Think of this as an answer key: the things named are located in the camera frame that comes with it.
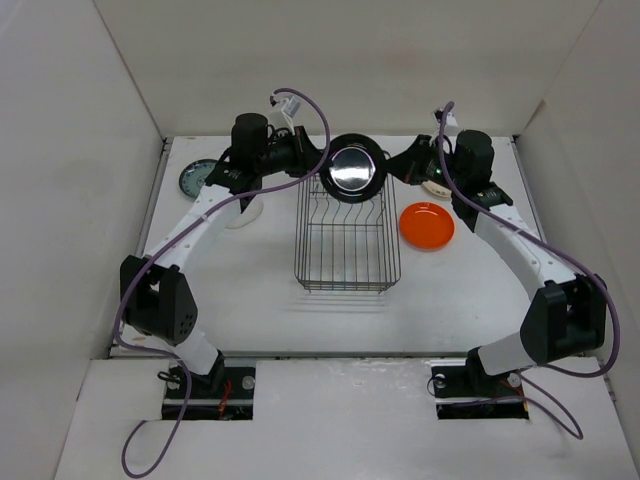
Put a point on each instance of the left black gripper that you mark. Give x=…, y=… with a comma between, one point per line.
x=303, y=149

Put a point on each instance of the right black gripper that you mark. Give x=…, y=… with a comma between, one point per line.
x=406, y=165

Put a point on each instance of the black plate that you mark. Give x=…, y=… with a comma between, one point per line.
x=354, y=171

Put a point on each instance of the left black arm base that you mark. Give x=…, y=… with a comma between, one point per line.
x=231, y=398

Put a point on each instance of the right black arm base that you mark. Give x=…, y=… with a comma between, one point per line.
x=464, y=394

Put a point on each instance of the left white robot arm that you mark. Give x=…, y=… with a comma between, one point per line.
x=156, y=298

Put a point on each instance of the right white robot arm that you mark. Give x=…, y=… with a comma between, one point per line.
x=567, y=314

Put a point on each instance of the cream plate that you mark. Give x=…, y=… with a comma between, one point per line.
x=437, y=191

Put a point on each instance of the orange plate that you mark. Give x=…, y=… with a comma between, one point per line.
x=426, y=226

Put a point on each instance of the clear glass plate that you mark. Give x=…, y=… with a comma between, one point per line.
x=251, y=213

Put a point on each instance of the blue patterned plate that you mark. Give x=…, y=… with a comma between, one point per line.
x=193, y=177

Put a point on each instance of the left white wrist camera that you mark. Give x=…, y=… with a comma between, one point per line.
x=283, y=111

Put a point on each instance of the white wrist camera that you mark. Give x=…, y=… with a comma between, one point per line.
x=445, y=121
x=283, y=111

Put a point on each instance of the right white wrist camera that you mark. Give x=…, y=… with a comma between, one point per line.
x=445, y=121

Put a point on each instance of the grey wire dish rack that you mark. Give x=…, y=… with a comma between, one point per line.
x=346, y=247

